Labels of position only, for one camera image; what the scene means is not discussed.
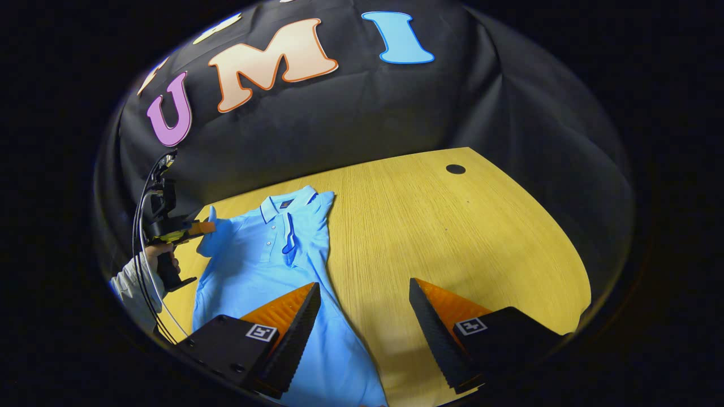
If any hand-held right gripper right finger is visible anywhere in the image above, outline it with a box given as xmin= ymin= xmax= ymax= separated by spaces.
xmin=408 ymin=277 xmax=569 ymax=395

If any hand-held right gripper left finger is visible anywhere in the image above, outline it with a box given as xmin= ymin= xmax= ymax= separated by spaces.
xmin=170 ymin=282 xmax=322 ymax=399

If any light blue polo T-shirt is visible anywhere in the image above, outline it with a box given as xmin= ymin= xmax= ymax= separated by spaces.
xmin=192 ymin=185 xmax=390 ymax=407

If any black backdrop cloth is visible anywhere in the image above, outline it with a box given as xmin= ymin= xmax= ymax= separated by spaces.
xmin=93 ymin=0 xmax=634 ymax=295

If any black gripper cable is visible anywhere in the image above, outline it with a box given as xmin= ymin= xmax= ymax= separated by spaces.
xmin=131 ymin=149 xmax=191 ymax=343

